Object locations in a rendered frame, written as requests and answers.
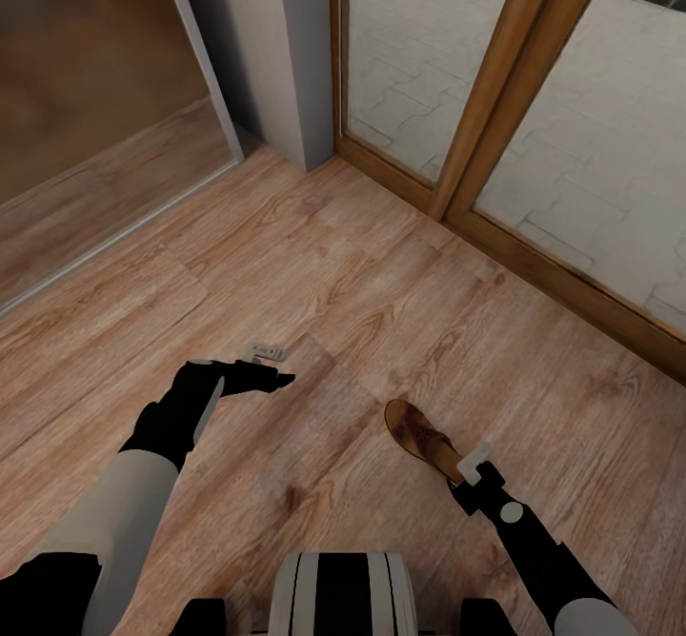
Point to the sandal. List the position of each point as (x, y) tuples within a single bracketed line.
[(415, 433)]

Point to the door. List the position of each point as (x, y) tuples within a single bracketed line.
[(549, 134)]

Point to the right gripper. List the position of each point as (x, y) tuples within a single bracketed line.
[(471, 498)]

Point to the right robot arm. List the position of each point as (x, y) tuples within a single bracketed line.
[(568, 595)]

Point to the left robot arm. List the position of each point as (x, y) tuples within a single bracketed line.
[(80, 578)]

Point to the robot trunk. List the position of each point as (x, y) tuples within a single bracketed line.
[(343, 594)]

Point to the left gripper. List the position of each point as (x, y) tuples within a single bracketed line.
[(262, 377)]

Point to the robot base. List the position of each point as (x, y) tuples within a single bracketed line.
[(479, 617)]

